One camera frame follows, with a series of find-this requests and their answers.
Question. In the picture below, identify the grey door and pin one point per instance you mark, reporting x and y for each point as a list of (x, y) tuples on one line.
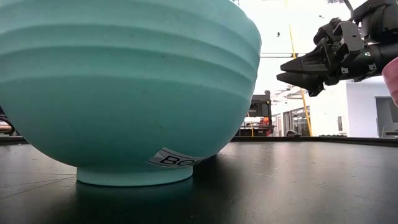
[(384, 115)]

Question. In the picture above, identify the black machine cart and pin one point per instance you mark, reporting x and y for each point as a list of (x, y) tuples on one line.
[(261, 109)]

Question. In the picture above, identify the wall-mounted box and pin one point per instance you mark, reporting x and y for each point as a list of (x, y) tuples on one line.
[(340, 123)]

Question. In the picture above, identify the teal ridged bowl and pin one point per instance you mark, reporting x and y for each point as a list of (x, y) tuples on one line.
[(124, 93)]

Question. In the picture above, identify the black and tan equipment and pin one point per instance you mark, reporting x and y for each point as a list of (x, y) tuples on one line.
[(4, 126)]

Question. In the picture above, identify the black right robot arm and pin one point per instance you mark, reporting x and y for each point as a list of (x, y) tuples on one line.
[(382, 21)]

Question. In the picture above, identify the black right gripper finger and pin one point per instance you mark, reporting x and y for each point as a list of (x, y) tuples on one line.
[(304, 81), (311, 63)]

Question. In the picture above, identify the pink bowl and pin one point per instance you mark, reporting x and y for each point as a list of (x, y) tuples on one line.
[(392, 81)]

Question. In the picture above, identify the grey dome object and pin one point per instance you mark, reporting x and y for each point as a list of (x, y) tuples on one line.
[(293, 134)]

